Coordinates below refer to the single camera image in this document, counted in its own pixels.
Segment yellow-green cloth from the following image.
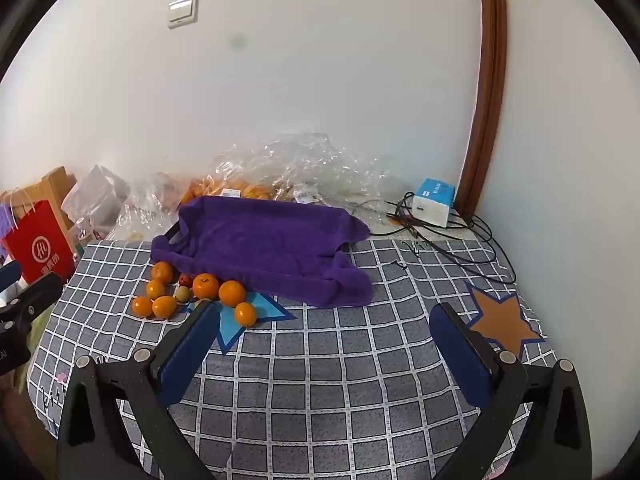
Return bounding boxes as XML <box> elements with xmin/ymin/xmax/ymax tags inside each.
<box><xmin>17</xmin><ymin>305</ymin><xmax>53</xmax><ymax>391</ymax></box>

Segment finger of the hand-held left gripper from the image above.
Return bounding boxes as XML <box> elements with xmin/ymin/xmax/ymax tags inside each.
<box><xmin>0</xmin><ymin>261</ymin><xmax>24</xmax><ymax>287</ymax></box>
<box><xmin>0</xmin><ymin>274</ymin><xmax>64</xmax><ymax>322</ymax></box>

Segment white light switch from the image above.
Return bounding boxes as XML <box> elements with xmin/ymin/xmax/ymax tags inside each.
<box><xmin>167</xmin><ymin>0</ymin><xmax>199</xmax><ymax>30</ymax></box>

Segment tangled black cables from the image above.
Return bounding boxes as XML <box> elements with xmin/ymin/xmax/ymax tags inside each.
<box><xmin>345</xmin><ymin>195</ymin><xmax>518</xmax><ymax>286</ymax></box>

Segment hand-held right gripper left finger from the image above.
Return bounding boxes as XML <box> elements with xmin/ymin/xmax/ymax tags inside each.
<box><xmin>56</xmin><ymin>300</ymin><xmax>221</xmax><ymax>480</ymax></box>

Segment purple towel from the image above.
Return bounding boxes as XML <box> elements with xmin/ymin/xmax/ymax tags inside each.
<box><xmin>150</xmin><ymin>196</ymin><xmax>375</xmax><ymax>308</ymax></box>

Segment grey translucent plastic bag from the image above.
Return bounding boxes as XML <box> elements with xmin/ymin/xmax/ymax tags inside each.
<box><xmin>61</xmin><ymin>164</ymin><xmax>132</xmax><ymax>226</ymax></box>

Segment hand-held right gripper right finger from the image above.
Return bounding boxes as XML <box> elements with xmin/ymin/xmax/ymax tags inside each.
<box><xmin>429</xmin><ymin>302</ymin><xmax>593</xmax><ymax>480</ymax></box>

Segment grey checked blanket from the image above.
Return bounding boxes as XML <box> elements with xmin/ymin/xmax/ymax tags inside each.
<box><xmin>27</xmin><ymin>232</ymin><xmax>558</xmax><ymax>480</ymax></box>

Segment large clear plastic bag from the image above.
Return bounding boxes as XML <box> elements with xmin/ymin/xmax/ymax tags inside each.
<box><xmin>185</xmin><ymin>132</ymin><xmax>401</xmax><ymax>211</ymax></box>

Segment purple bag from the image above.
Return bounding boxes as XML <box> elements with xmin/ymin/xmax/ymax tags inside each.
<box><xmin>0</xmin><ymin>190</ymin><xmax>31</xmax><ymax>241</ymax></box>

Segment crumpled clear plastic bag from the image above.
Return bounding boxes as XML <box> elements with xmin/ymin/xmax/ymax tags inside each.
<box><xmin>107</xmin><ymin>172</ymin><xmax>183</xmax><ymax>242</ymax></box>

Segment large orange mandarin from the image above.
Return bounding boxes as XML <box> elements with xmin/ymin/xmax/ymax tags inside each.
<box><xmin>192</xmin><ymin>273</ymin><xmax>221</xmax><ymax>301</ymax></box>
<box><xmin>218</xmin><ymin>280</ymin><xmax>247</xmax><ymax>307</ymax></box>

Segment black tray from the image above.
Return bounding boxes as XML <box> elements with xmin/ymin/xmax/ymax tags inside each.
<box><xmin>162</xmin><ymin>220</ymin><xmax>188</xmax><ymax>247</ymax></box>

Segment red paper bag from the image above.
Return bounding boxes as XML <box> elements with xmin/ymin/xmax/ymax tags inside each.
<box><xmin>2</xmin><ymin>200</ymin><xmax>76</xmax><ymax>283</ymax></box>

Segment blue and white box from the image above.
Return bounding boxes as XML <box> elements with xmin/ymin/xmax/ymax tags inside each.
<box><xmin>412</xmin><ymin>178</ymin><xmax>457</xmax><ymax>226</ymax></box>

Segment brown wooden door frame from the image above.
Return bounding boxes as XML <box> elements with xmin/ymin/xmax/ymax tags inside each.
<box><xmin>457</xmin><ymin>0</ymin><xmax>508</xmax><ymax>216</ymax></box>

